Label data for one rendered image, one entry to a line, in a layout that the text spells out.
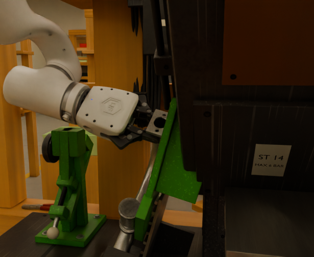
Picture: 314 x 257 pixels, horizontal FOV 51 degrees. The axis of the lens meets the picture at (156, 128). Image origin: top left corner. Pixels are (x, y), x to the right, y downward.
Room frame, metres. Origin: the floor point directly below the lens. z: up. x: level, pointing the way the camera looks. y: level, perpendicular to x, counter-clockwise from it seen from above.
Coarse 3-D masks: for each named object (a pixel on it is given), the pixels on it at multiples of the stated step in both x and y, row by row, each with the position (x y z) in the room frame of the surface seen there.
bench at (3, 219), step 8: (24, 200) 1.04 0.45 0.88; (32, 200) 1.04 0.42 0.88; (40, 200) 1.04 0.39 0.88; (48, 200) 1.04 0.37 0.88; (0, 208) 0.98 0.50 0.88; (8, 208) 0.98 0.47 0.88; (16, 208) 0.98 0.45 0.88; (88, 208) 0.98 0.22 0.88; (96, 208) 0.98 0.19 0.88; (0, 216) 0.92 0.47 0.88; (8, 216) 0.92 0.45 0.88; (16, 216) 0.93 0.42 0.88; (24, 216) 0.92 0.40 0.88; (168, 216) 0.92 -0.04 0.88; (176, 216) 0.92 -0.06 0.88; (184, 216) 0.92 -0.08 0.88; (192, 216) 0.92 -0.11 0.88; (200, 216) 0.92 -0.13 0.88; (0, 224) 0.87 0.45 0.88; (8, 224) 0.87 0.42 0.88; (176, 224) 0.87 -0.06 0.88; (184, 224) 0.87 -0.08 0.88; (192, 224) 0.87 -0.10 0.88; (200, 224) 0.87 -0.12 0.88; (0, 232) 0.82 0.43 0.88
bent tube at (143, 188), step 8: (160, 112) 0.63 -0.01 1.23; (152, 120) 0.61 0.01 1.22; (160, 120) 0.63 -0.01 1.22; (152, 128) 0.60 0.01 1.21; (160, 128) 0.60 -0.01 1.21; (160, 136) 0.59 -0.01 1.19; (152, 144) 0.67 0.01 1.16; (152, 152) 0.67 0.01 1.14; (152, 160) 0.67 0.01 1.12; (152, 168) 0.67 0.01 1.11; (144, 176) 0.67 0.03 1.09; (144, 184) 0.66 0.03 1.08; (144, 192) 0.64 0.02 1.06; (120, 232) 0.58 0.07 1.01; (120, 240) 0.57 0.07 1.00; (128, 240) 0.57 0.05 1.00; (120, 248) 0.55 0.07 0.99; (128, 248) 0.56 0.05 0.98
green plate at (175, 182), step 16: (176, 112) 0.50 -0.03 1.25; (176, 128) 0.51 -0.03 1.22; (160, 144) 0.50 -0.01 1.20; (176, 144) 0.51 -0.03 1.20; (160, 160) 0.50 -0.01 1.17; (176, 160) 0.51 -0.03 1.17; (160, 176) 0.51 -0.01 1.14; (176, 176) 0.51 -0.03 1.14; (192, 176) 0.50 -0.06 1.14; (160, 192) 0.51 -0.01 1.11; (176, 192) 0.51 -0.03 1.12; (192, 192) 0.50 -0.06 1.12
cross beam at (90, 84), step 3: (87, 84) 1.02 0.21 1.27; (90, 84) 1.02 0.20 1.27; (93, 84) 1.01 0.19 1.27; (171, 84) 0.97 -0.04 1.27; (90, 87) 1.02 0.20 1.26; (171, 87) 0.97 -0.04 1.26; (171, 90) 0.97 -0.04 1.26; (171, 93) 0.97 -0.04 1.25; (162, 96) 0.97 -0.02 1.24; (171, 96) 0.97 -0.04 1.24; (162, 99) 0.97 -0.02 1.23; (171, 99) 0.97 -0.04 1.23; (162, 102) 0.97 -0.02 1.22; (162, 105) 0.97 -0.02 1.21; (162, 108) 0.97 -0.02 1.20; (153, 111) 0.98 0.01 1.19; (165, 111) 0.97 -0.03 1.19
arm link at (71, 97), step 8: (72, 88) 0.63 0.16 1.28; (80, 88) 0.64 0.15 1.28; (64, 96) 0.62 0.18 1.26; (72, 96) 0.62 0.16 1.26; (80, 96) 0.64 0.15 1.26; (64, 104) 0.62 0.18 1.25; (72, 104) 0.62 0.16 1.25; (64, 112) 0.63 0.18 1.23; (72, 112) 0.62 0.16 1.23; (64, 120) 0.65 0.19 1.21; (72, 120) 0.64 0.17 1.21
